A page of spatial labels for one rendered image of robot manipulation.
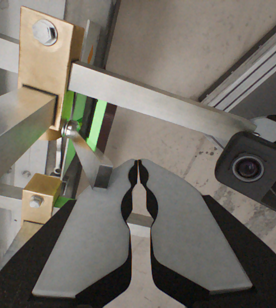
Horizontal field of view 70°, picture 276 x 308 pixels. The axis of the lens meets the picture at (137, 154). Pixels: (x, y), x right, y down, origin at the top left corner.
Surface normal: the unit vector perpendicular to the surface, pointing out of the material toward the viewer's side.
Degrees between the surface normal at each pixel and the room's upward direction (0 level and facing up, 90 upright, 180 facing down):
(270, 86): 0
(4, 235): 0
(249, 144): 29
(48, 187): 90
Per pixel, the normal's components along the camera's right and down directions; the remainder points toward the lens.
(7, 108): 0.32, -0.83
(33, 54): 0.02, 0.50
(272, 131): -0.95, -0.26
